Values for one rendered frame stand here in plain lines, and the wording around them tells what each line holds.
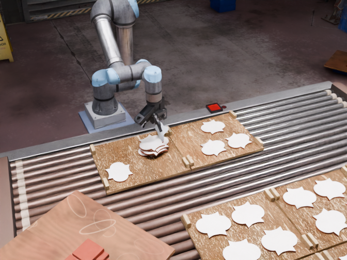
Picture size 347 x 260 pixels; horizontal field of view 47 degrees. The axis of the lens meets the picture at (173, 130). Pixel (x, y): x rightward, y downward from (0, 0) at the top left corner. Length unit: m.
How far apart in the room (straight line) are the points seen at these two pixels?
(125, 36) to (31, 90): 2.62
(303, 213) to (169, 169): 0.63
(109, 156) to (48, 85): 2.73
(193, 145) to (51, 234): 0.86
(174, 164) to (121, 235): 0.56
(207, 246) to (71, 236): 0.51
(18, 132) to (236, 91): 2.26
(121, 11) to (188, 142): 0.73
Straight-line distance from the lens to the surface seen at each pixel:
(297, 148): 2.14
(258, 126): 2.25
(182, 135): 2.09
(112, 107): 2.27
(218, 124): 2.18
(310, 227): 1.74
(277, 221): 1.72
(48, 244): 1.53
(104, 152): 2.02
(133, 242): 1.48
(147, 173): 1.87
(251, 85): 4.49
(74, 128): 3.86
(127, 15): 2.05
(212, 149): 2.00
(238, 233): 1.65
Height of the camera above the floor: 2.20
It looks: 36 degrees down
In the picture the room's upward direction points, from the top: straight up
